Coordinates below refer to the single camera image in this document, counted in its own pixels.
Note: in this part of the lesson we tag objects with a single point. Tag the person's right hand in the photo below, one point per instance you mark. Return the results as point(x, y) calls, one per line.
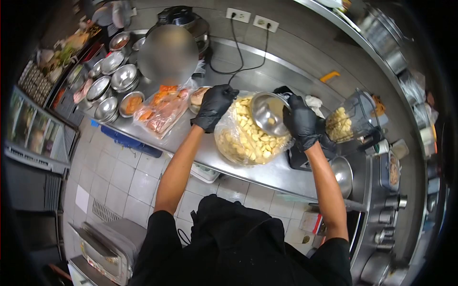
point(304, 125)

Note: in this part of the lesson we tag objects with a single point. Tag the person's left hand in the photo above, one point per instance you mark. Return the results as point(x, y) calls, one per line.
point(213, 107)

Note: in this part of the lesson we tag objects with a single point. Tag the person's left fingers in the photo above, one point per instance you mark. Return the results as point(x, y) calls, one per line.
point(225, 93)

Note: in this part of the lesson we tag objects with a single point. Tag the person's right fingers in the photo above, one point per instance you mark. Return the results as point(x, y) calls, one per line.
point(291, 102)

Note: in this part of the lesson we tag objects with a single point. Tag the small steel bowl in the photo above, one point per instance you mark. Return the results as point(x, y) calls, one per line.
point(264, 110)

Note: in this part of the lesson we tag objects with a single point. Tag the plastic bag of yellow chunks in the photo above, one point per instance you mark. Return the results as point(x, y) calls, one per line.
point(247, 144)

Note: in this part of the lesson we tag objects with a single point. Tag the white cloth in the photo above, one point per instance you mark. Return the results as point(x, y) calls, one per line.
point(315, 103)

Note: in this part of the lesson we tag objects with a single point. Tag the steel bowl with buns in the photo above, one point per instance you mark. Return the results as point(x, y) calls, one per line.
point(198, 98)

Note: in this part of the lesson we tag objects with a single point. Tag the clear blender jar with chunks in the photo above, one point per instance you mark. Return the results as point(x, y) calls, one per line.
point(343, 121)

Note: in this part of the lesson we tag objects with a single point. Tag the black box appliance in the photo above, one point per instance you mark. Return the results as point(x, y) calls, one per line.
point(304, 159)

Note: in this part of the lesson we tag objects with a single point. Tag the plastic bag of orange food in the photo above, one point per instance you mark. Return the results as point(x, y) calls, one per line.
point(161, 110)

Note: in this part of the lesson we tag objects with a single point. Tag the white plastic container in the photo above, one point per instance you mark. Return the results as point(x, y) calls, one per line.
point(205, 173)

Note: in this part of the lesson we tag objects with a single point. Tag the large steel bowl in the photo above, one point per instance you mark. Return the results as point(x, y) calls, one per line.
point(341, 177)

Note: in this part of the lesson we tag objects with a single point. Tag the black lidded cooker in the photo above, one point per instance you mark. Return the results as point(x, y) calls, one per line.
point(175, 16)

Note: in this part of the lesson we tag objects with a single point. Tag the cluster of steel bowls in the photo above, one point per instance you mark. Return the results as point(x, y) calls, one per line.
point(123, 77)

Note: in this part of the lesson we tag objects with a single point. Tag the blue crate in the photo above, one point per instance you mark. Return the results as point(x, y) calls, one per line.
point(130, 141)

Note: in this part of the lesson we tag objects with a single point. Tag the steel tray with food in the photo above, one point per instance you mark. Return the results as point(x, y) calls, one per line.
point(391, 171)

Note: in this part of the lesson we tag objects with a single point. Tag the red and white packet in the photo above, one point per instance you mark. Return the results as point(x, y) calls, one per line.
point(311, 222)

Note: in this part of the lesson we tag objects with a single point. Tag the person's body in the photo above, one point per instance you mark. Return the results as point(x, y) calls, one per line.
point(236, 246)

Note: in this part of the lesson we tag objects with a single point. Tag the steel stove with knobs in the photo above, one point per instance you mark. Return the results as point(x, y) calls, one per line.
point(390, 221)

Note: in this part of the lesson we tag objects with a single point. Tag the food prep counter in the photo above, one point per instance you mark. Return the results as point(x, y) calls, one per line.
point(53, 60)

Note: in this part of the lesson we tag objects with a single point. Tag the glass display fridge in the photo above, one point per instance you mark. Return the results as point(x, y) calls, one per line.
point(35, 132)

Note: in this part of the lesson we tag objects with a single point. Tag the white wall socket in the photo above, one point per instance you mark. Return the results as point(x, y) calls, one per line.
point(265, 23)
point(239, 15)

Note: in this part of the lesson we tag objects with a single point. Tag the steel wall shelf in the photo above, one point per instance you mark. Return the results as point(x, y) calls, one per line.
point(390, 43)

